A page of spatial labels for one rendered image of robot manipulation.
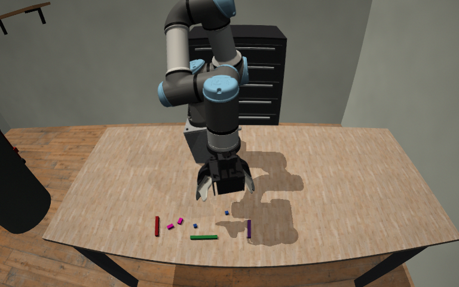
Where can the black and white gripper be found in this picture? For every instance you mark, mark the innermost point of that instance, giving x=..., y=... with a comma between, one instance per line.
x=223, y=168

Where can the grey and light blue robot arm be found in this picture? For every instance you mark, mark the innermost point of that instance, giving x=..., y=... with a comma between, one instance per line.
x=216, y=83

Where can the green rod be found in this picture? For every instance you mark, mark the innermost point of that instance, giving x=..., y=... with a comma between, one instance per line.
x=208, y=237

